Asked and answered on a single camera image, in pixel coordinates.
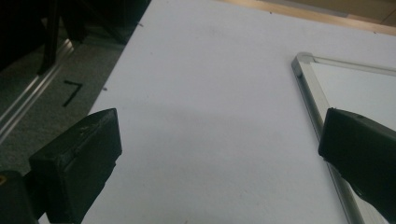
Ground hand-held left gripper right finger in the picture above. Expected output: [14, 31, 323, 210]
[318, 107, 396, 224]

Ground whiteboard with aluminium frame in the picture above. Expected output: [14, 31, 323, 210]
[290, 51, 396, 224]

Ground metal floor rail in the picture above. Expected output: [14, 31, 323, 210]
[0, 38, 76, 146]

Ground black metal stand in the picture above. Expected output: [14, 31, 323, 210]
[36, 0, 62, 76]

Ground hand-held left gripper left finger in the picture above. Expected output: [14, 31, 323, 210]
[28, 107, 123, 224]

